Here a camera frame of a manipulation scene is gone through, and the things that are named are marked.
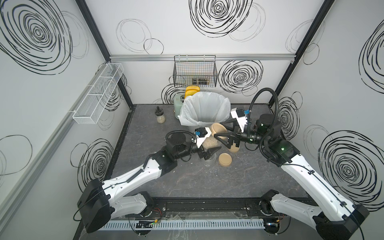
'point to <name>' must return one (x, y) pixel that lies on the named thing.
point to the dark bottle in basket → (195, 81)
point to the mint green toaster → (178, 99)
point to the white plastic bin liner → (204, 107)
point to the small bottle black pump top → (159, 112)
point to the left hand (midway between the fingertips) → (215, 138)
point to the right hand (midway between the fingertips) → (218, 131)
